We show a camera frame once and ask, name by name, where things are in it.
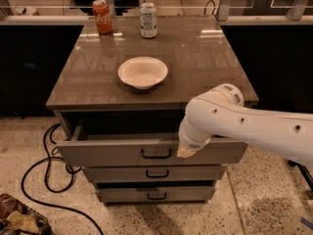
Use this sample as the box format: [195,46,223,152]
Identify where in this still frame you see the grey top drawer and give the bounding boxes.
[57,126,247,167]

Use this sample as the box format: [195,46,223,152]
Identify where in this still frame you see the grey drawer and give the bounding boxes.
[57,126,247,167]
[96,186,215,205]
[83,164,226,183]

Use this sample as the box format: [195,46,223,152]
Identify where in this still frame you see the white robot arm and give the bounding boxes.
[177,83,313,166]

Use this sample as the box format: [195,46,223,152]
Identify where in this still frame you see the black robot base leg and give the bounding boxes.
[288,161,313,192]

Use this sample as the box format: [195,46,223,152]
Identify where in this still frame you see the grey drawer cabinet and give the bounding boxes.
[47,16,258,191]

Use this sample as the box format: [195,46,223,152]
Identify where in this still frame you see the grey bottom drawer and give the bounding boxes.
[96,186,215,205]

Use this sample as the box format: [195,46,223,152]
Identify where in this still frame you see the grey middle drawer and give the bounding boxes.
[83,164,226,183]

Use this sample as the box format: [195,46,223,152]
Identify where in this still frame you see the white paper bowl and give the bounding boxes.
[117,57,168,90]

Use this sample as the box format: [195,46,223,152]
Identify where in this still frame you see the white green soda can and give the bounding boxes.
[140,2,157,38]

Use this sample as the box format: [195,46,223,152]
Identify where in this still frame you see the red cola can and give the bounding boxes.
[92,0,112,34]

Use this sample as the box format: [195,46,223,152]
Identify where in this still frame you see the basket with cloths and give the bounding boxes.
[0,194,54,235]

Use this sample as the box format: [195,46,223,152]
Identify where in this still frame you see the black floor cable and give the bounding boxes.
[21,123,105,235]

